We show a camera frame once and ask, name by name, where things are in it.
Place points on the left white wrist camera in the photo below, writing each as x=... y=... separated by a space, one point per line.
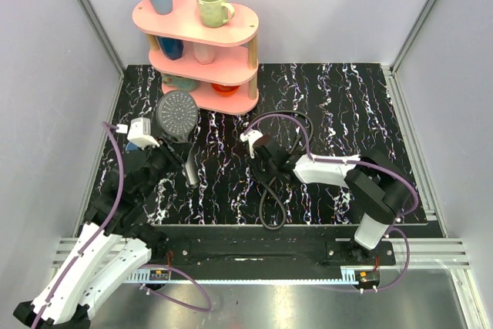
x=138 y=132

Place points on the dark grey shower head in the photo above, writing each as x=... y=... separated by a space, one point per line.
x=177 y=117

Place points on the light green mug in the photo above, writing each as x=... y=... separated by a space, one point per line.
x=215 y=13

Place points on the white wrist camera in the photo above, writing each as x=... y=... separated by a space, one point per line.
x=138 y=132
x=250 y=137

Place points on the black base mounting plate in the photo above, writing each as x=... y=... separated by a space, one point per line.
x=331 y=245

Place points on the teal speckled ceramic mug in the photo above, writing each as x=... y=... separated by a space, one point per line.
x=180 y=83

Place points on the pink three-tier shelf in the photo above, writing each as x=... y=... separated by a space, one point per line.
x=235 y=44

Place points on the pale pink faceted cup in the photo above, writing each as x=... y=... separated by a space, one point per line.
x=203 y=53

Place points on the dark blue faceted cup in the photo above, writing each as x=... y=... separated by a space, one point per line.
x=172 y=48

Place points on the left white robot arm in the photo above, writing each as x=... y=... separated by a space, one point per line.
x=115 y=240

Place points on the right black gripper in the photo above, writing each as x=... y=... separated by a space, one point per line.
x=255 y=173

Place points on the orange bowl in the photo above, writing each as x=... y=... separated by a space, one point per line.
x=224 y=90

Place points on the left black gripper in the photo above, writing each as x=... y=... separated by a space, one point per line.
x=169 y=150

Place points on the small blue cup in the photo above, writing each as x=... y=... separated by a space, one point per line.
x=131 y=147

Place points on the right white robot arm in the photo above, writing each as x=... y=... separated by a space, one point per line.
x=378 y=187

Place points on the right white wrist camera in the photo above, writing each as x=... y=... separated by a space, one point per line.
x=250 y=137

